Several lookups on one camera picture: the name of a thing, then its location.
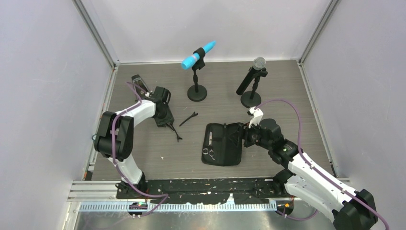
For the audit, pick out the blue microphone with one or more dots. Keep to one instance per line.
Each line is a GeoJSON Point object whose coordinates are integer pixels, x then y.
{"type": "Point", "coordinates": [196, 60]}

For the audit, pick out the silver scissors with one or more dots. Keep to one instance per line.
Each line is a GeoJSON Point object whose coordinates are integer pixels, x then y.
{"type": "Point", "coordinates": [208, 150]}

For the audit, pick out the right black microphone stand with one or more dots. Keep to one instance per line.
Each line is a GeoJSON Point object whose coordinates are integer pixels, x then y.
{"type": "Point", "coordinates": [251, 98]}

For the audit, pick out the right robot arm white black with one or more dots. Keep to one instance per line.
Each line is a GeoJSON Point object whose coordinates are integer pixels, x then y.
{"type": "Point", "coordinates": [344, 206]}

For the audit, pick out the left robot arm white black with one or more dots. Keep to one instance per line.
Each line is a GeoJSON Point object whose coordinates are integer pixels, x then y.
{"type": "Point", "coordinates": [115, 134]}

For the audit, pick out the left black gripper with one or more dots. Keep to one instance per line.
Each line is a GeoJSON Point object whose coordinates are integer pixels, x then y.
{"type": "Point", "coordinates": [168, 118]}

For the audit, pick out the black hair clip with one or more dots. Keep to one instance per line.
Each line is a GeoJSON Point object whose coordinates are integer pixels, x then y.
{"type": "Point", "coordinates": [175, 131]}
{"type": "Point", "coordinates": [194, 114]}

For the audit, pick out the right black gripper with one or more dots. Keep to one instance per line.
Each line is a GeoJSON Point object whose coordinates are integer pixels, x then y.
{"type": "Point", "coordinates": [245, 132]}

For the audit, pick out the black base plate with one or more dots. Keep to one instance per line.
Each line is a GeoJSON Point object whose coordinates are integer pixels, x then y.
{"type": "Point", "coordinates": [206, 191]}

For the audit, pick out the left black microphone stand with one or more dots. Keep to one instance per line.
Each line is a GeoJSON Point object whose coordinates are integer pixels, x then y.
{"type": "Point", "coordinates": [197, 93]}

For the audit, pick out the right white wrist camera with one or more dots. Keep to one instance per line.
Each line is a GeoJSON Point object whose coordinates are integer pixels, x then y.
{"type": "Point", "coordinates": [256, 116]}

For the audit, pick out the black microphone stand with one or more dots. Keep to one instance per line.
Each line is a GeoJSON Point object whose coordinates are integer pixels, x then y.
{"type": "Point", "coordinates": [251, 98]}
{"type": "Point", "coordinates": [197, 93]}

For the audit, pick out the aluminium rail front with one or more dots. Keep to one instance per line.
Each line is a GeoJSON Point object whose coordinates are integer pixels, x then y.
{"type": "Point", "coordinates": [101, 196]}

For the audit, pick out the black zip tool case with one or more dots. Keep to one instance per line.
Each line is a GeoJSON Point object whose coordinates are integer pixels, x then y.
{"type": "Point", "coordinates": [225, 152]}

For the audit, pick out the black silver microphone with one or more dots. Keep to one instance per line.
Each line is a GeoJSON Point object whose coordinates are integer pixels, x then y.
{"type": "Point", "coordinates": [256, 70]}

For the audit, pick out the black metronome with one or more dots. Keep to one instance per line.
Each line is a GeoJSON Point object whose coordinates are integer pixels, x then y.
{"type": "Point", "coordinates": [141, 87]}

